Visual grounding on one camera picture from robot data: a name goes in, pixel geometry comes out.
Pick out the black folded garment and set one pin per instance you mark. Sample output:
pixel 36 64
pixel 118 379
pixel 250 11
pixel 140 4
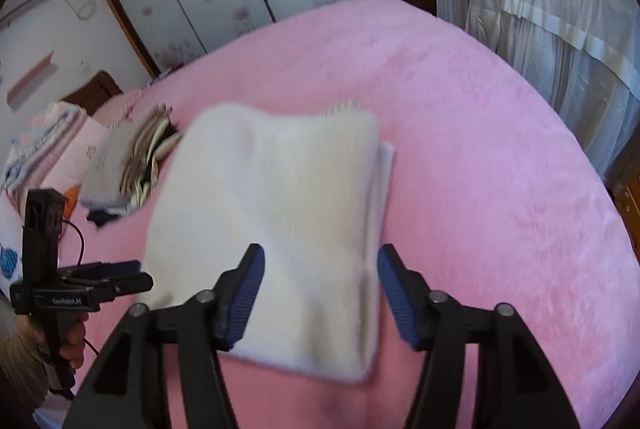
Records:
pixel 107 215

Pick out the pink wall shelf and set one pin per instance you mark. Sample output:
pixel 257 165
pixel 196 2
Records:
pixel 30 79

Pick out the white fluffy sweater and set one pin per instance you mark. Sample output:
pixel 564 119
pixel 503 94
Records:
pixel 280 209

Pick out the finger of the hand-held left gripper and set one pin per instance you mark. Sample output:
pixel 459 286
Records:
pixel 130 284
pixel 122 268

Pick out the pink bed sheet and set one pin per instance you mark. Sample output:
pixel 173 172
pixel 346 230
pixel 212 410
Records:
pixel 475 134

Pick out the wooden headboard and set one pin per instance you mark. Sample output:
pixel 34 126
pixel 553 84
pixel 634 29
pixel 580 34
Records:
pixel 95 91

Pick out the cream folded garment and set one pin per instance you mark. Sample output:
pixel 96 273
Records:
pixel 160 146

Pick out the white blue print pillow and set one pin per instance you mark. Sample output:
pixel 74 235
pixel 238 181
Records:
pixel 7 234

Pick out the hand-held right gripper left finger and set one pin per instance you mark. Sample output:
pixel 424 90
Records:
pixel 245 299

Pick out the brown striped folded garment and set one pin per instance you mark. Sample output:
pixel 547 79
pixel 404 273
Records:
pixel 150 119

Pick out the person's left hand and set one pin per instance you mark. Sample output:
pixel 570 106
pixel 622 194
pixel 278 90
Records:
pixel 75 344

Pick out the wooden cabinet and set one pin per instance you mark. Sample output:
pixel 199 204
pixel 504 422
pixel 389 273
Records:
pixel 630 204

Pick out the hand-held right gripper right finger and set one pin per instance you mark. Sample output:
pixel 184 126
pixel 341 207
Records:
pixel 397 299

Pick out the white lace furniture cover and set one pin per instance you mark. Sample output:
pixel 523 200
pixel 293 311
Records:
pixel 550 34

